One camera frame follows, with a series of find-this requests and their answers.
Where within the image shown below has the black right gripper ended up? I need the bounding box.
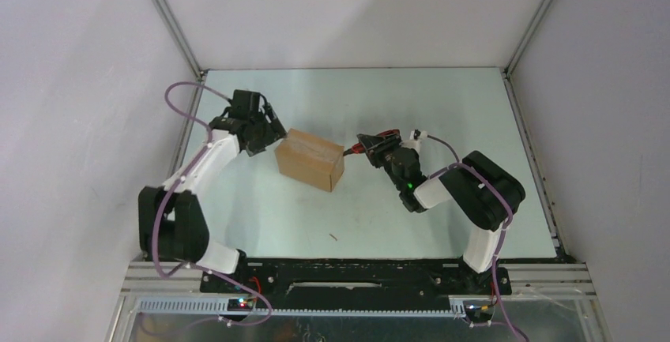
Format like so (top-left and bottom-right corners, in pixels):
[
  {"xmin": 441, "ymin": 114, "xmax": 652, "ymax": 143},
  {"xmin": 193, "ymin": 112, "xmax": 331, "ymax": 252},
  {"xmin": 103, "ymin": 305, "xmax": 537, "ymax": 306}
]
[{"xmin": 357, "ymin": 133, "xmax": 405, "ymax": 191}]

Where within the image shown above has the red black utility knife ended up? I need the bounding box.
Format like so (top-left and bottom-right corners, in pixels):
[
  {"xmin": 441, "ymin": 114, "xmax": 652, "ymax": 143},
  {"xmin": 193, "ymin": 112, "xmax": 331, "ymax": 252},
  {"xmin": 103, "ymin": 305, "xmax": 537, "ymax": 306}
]
[{"xmin": 343, "ymin": 129, "xmax": 400, "ymax": 156}]

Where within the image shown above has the brown cardboard express box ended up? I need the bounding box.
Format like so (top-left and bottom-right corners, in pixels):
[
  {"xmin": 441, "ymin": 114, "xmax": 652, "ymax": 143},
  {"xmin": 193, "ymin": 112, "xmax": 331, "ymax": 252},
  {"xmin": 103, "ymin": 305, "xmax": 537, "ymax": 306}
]
[{"xmin": 274, "ymin": 129, "xmax": 344, "ymax": 192}]

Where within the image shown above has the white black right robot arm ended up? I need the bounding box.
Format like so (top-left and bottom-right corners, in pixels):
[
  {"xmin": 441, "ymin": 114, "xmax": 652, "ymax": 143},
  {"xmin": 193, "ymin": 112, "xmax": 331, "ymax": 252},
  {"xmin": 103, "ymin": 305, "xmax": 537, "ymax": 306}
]
[{"xmin": 344, "ymin": 129, "xmax": 526, "ymax": 293}]

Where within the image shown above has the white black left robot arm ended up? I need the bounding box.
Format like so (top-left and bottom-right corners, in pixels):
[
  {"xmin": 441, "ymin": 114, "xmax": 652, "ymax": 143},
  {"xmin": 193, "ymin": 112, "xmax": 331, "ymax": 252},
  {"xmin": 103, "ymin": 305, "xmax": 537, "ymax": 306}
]
[{"xmin": 138, "ymin": 89, "xmax": 287, "ymax": 292}]

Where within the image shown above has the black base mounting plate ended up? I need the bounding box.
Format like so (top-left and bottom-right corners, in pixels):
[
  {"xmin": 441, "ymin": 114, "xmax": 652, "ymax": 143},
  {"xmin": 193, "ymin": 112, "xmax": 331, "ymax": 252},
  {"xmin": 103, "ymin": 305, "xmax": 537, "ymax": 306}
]
[{"xmin": 199, "ymin": 257, "xmax": 512, "ymax": 312}]

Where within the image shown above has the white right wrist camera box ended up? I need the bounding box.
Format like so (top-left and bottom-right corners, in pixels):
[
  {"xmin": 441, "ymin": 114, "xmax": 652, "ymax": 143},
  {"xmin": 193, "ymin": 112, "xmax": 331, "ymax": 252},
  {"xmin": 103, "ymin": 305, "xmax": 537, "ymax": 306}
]
[{"xmin": 401, "ymin": 129, "xmax": 428, "ymax": 153}]

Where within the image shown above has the aluminium frame rail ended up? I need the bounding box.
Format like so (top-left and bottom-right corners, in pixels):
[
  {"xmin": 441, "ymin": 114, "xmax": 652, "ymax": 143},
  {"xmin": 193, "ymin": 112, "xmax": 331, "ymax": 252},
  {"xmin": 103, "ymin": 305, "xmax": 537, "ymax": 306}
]
[{"xmin": 107, "ymin": 258, "xmax": 612, "ymax": 341}]

